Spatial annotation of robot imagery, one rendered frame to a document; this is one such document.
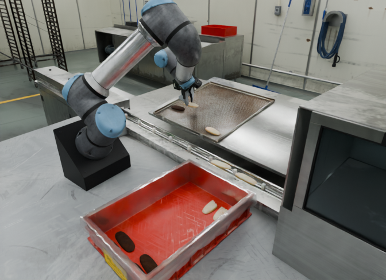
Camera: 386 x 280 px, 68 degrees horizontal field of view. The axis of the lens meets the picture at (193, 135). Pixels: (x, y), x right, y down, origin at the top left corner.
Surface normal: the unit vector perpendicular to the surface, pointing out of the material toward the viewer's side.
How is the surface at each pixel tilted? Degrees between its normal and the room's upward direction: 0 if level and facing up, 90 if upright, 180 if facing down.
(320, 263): 89
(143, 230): 0
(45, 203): 0
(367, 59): 90
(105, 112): 52
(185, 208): 0
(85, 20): 90
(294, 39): 90
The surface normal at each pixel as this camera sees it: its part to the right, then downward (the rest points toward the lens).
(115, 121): 0.63, -0.33
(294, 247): -0.72, 0.32
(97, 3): 0.70, 0.33
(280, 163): -0.12, -0.82
